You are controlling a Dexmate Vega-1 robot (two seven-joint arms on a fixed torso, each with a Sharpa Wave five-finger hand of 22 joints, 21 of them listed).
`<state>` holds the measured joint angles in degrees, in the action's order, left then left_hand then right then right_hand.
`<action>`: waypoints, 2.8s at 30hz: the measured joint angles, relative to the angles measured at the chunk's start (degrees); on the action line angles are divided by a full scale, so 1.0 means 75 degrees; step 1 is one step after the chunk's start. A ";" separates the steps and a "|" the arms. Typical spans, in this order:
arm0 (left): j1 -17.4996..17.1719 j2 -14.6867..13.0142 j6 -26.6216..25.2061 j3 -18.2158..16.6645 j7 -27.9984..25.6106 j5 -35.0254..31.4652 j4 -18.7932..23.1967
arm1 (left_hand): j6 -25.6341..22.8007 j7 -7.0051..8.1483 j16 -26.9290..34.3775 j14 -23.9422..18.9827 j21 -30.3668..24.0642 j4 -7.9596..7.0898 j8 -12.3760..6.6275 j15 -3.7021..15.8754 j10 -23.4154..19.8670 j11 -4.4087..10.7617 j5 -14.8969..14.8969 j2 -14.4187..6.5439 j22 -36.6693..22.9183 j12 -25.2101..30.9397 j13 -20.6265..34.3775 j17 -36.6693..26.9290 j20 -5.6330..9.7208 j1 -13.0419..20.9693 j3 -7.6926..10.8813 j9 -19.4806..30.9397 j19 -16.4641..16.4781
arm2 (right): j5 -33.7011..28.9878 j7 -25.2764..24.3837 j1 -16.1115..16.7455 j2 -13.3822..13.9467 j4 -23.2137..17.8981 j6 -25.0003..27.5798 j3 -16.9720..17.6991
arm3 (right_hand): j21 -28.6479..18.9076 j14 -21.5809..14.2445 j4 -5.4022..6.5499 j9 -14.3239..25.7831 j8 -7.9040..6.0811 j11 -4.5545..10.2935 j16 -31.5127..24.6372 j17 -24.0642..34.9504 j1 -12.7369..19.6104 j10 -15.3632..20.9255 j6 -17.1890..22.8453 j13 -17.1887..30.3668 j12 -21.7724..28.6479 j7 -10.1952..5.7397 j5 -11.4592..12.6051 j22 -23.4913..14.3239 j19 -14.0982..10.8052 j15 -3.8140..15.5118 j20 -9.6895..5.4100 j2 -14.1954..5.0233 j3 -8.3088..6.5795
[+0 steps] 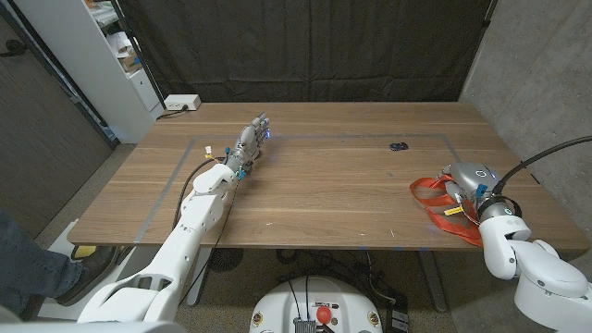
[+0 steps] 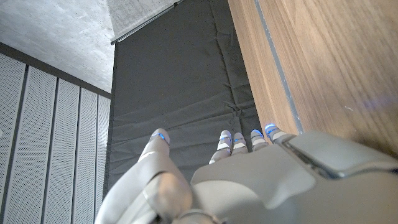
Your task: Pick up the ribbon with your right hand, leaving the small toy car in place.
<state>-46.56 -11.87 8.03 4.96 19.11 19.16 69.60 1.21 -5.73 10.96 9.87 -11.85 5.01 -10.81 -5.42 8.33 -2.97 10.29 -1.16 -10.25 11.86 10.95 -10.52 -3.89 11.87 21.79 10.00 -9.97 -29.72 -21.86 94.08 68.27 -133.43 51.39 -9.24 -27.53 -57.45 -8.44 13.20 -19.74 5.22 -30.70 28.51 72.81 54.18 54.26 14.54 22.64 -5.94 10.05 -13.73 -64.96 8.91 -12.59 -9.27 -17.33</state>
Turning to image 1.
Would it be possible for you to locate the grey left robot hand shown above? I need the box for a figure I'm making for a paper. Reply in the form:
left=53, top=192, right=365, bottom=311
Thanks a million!
left=224, top=111, right=271, bottom=177

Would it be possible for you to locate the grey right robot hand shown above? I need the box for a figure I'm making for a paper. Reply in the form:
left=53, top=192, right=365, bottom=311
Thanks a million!
left=437, top=161, right=503, bottom=218

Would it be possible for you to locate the orange ribbon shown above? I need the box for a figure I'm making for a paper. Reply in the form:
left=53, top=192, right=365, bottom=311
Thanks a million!
left=409, top=174, right=485, bottom=248

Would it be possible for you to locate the white power outlet box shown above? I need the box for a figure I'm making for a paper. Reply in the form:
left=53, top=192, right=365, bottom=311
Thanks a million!
left=164, top=93, right=202, bottom=112

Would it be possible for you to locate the grey table leg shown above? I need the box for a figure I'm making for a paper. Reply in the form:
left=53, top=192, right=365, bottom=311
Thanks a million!
left=186, top=247, right=213, bottom=307
left=417, top=251, right=448, bottom=314

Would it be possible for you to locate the black fabric curtain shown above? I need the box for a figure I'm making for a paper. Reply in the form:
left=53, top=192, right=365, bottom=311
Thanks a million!
left=117, top=0, right=499, bottom=104

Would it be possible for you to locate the black round floor fan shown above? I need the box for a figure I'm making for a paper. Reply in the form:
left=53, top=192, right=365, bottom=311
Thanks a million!
left=207, top=248, right=244, bottom=273

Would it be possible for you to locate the cardboard box with blue tape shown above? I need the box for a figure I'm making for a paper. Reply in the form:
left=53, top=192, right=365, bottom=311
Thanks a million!
left=117, top=50, right=142, bottom=74

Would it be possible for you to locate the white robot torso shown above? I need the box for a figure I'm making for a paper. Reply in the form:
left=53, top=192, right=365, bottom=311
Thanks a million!
left=249, top=276, right=384, bottom=333

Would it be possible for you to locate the white shelf cabinet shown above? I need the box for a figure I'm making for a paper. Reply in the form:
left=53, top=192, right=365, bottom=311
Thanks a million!
left=13, top=0, right=166, bottom=144

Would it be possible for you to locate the dark shoe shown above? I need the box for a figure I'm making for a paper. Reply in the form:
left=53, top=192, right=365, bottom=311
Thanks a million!
left=55, top=245, right=122, bottom=306

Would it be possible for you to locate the person's leg in jeans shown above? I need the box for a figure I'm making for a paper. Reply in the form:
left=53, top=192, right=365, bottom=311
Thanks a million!
left=0, top=210, right=83, bottom=320

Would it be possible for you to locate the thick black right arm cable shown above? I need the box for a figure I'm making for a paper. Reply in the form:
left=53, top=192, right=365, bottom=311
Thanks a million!
left=492, top=135, right=592, bottom=195

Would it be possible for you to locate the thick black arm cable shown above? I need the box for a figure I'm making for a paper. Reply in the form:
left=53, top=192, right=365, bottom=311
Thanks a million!
left=492, top=135, right=592, bottom=195
left=171, top=156, right=223, bottom=230

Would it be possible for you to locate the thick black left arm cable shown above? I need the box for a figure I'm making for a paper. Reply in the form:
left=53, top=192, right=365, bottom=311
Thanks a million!
left=171, top=156, right=223, bottom=230

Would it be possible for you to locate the black door handle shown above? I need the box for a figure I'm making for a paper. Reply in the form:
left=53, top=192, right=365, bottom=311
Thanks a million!
left=0, top=39, right=27, bottom=57

